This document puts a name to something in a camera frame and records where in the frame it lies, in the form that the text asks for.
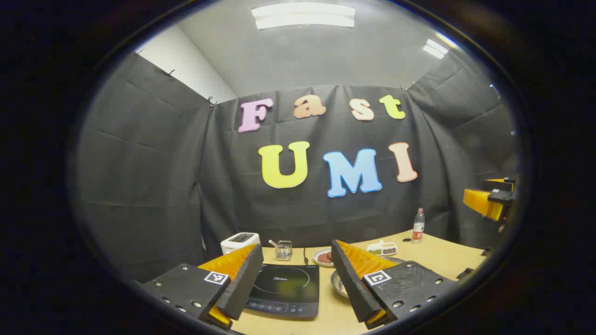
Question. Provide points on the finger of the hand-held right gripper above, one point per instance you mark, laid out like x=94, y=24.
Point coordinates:
x=479, y=202
x=500, y=184

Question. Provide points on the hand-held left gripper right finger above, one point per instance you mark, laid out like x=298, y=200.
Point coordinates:
x=349, y=288

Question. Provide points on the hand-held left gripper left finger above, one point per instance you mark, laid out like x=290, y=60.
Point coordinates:
x=244, y=288

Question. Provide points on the stainless steel pot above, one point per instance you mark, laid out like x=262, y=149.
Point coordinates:
x=339, y=284

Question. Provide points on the black induction cooktop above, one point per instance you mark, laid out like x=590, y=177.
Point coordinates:
x=288, y=288

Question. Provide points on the white round plate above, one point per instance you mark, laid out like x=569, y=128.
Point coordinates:
x=320, y=257

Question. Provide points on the white toaster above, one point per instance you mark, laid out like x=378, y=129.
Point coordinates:
x=240, y=239

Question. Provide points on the white divided tray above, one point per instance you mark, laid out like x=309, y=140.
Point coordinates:
x=382, y=245

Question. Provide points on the clear plastic water bottle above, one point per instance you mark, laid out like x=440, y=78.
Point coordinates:
x=418, y=230

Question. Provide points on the black backdrop cloth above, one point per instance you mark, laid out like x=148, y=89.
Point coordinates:
x=186, y=186

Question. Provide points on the small ceiling light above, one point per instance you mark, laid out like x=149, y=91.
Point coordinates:
x=435, y=49

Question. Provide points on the long ceiling light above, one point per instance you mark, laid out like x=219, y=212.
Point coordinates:
x=302, y=16

